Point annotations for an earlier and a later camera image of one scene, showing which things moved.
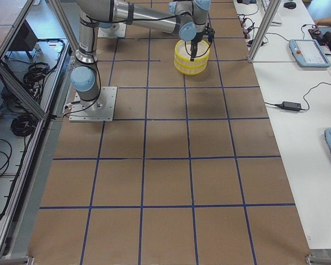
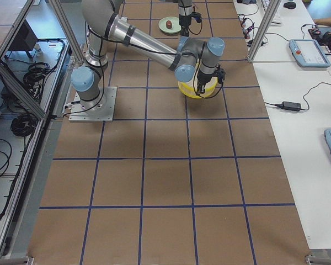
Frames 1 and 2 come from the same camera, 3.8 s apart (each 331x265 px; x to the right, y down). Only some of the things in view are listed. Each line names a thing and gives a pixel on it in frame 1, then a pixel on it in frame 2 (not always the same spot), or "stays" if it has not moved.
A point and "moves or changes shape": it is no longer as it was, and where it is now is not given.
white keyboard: [277, 20] stays
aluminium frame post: [263, 29] stays
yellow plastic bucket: [182, 51] moves or changes shape
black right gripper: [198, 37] → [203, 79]
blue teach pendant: [308, 53] stays
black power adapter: [289, 106] stays
